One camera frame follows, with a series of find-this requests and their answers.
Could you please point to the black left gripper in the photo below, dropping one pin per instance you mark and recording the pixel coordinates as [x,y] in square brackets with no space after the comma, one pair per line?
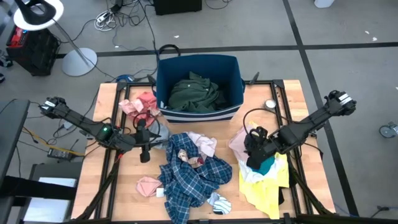
[143,133]

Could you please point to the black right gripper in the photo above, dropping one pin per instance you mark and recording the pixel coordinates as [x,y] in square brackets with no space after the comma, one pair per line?
[259,148]

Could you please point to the grey garment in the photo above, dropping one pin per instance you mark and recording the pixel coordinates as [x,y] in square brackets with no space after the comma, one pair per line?
[163,133]

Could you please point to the teal sock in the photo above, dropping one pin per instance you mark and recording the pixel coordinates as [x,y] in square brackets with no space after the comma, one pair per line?
[266,166]

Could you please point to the white garment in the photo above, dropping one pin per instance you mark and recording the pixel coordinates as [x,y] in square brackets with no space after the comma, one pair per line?
[248,175]

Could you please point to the thin pink garment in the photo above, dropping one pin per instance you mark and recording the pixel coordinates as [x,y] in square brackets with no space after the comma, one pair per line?
[237,144]

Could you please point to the yellow shirt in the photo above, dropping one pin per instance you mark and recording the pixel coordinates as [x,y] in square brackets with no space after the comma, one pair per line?
[264,193]

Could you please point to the salmon pink garment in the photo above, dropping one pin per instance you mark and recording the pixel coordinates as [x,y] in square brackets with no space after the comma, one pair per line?
[140,104]

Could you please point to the beige striped sock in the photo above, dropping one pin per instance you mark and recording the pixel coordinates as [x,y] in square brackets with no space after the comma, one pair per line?
[186,157]

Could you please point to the small salmon pink cloth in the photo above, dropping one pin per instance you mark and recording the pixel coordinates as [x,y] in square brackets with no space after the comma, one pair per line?
[147,186]

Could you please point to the white sock green stripes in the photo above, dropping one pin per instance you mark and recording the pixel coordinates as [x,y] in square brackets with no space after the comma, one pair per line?
[221,206]

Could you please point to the dark green shirt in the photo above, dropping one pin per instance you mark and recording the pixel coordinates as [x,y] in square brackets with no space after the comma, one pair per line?
[192,93]

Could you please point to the blue plaid shirt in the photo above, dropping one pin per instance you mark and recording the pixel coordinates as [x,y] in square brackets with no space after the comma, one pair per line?
[189,183]

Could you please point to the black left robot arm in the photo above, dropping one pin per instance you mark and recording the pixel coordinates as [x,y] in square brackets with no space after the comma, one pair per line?
[81,123]

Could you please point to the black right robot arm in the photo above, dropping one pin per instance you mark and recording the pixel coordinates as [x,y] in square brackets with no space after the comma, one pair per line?
[314,119]

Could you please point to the small white tag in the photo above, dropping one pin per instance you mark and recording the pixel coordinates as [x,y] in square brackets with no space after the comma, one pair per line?
[160,192]

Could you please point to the small round silver disc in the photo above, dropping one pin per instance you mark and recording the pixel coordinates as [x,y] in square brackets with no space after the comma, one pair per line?
[270,104]

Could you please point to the navy white striped fabric bin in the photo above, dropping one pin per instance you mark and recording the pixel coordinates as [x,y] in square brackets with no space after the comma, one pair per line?
[202,63]

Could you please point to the white power adapter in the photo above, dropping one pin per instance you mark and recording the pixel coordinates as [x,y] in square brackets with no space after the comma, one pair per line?
[67,125]

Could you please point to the black power adapter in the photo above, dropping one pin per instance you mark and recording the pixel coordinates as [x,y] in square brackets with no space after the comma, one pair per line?
[60,154]

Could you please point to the grey cabinet with white panel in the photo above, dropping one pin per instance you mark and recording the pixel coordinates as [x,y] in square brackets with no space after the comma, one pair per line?
[56,169]

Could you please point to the white power strip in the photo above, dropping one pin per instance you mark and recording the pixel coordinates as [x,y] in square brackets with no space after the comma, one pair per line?
[102,16]

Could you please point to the black box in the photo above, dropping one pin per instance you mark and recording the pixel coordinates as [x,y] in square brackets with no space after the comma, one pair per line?
[177,7]

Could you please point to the grey caster wheel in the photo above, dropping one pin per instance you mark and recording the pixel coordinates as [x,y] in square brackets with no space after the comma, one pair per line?
[387,130]

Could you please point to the black desk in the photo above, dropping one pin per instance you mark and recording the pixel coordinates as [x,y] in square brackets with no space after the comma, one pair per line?
[12,130]

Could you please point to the black equipment crate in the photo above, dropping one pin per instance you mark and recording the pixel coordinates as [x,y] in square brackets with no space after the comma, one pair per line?
[37,53]

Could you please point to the red black device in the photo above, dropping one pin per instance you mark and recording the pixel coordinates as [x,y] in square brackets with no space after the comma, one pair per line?
[18,35]

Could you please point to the white container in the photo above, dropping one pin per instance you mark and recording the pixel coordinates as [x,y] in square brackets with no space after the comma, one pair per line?
[324,3]

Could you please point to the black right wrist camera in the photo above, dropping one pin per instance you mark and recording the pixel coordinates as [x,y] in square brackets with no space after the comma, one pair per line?
[258,133]

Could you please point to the black aluminium table frame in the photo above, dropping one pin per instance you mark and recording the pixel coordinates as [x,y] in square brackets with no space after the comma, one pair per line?
[119,174]

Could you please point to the white round pedestal stand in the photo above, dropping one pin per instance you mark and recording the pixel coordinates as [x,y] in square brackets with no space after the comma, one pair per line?
[79,62]

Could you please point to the black curved bracket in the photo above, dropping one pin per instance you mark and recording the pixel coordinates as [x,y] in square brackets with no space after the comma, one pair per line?
[35,14]

